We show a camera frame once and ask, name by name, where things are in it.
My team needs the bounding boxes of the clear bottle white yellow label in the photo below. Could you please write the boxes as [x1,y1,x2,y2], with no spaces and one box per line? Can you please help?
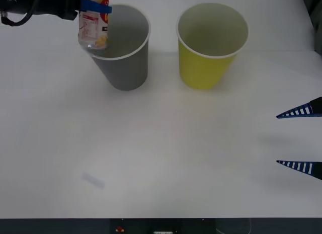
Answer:
[77,0,112,56]

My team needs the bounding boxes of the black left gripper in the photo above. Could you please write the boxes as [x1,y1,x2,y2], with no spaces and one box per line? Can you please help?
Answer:
[37,0,113,20]

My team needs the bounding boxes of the yellow-green plastic waste bin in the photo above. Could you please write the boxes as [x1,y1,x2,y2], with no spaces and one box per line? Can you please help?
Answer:
[176,2,250,91]

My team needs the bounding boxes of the grey plastic waste bin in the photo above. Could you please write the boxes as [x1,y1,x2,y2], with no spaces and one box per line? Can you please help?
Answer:
[83,4,151,92]

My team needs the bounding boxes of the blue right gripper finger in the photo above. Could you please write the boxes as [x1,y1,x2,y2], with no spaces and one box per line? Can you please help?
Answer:
[275,96,322,119]
[276,160,322,181]

